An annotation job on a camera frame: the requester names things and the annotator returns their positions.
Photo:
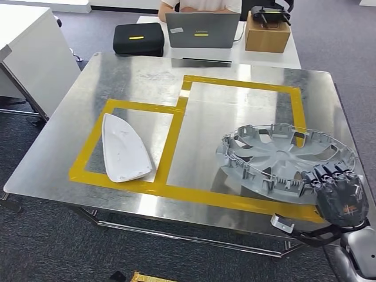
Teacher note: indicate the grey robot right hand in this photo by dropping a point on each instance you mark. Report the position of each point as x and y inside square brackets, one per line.
[340, 202]

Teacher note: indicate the silver plastic wheel hubcap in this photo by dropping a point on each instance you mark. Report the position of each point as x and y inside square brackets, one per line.
[273, 155]

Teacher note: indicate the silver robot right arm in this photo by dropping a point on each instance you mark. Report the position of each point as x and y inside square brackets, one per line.
[361, 253]

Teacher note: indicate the white plastic cover part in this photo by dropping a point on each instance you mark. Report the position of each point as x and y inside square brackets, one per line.
[123, 151]

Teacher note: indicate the steel workbench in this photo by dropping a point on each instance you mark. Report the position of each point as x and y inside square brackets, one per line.
[132, 78]

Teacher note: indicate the white desk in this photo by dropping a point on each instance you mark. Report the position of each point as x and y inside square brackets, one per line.
[264, 58]

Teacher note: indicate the cardboard box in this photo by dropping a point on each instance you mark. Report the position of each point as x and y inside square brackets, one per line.
[267, 39]

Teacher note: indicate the black router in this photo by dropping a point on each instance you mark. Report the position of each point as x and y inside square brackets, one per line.
[270, 14]

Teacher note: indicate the grey laptop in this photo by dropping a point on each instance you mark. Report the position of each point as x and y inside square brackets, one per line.
[202, 31]

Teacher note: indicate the person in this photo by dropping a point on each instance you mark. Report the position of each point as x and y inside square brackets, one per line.
[205, 4]

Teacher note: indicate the black zip case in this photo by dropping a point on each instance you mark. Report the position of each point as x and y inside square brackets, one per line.
[138, 39]

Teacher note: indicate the white cabinet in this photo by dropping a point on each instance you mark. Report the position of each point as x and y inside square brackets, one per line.
[38, 66]

